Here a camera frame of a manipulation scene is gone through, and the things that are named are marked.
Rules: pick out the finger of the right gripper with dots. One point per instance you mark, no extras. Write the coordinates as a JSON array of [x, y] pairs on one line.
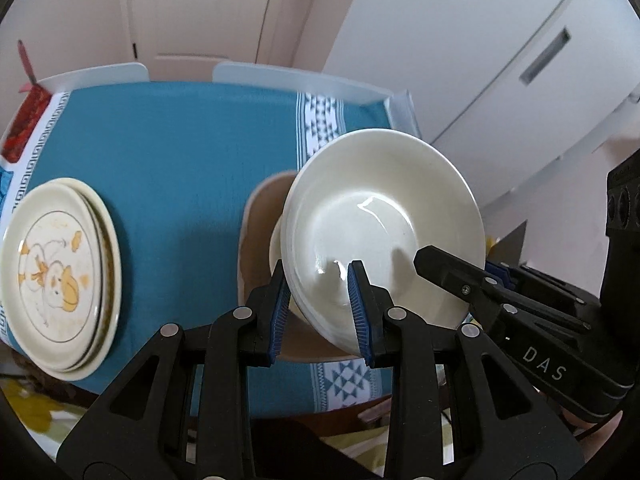
[[472, 290], [544, 288]]

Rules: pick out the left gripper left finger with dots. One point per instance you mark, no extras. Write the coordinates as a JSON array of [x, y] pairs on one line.
[[179, 408]]

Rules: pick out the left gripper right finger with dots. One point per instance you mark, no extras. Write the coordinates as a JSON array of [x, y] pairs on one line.
[[460, 408]]

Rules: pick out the yellow lion cartoon plate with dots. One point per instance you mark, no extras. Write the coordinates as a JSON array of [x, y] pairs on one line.
[[111, 285]]

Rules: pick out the white duck cartoon plate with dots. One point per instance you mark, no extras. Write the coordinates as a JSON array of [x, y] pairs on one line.
[[50, 275]]

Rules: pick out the cream bowl with duck print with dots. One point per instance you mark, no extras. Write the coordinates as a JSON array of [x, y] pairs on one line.
[[322, 328]]

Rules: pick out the white wardrobe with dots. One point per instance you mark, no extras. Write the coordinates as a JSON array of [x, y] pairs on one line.
[[500, 87]]

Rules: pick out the blue patterned tablecloth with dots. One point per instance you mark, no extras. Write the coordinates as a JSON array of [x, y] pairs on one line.
[[175, 163]]

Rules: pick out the white panel door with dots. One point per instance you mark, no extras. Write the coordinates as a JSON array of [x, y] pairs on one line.
[[183, 40]]

